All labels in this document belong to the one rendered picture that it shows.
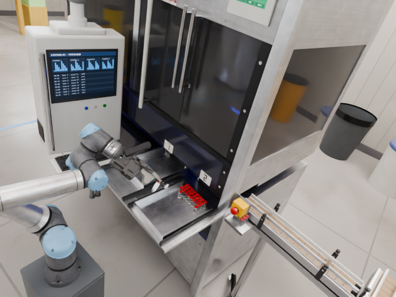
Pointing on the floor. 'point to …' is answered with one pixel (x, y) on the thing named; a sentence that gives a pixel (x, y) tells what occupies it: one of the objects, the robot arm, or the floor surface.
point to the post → (254, 128)
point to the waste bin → (346, 131)
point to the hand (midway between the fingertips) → (158, 178)
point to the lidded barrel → (386, 172)
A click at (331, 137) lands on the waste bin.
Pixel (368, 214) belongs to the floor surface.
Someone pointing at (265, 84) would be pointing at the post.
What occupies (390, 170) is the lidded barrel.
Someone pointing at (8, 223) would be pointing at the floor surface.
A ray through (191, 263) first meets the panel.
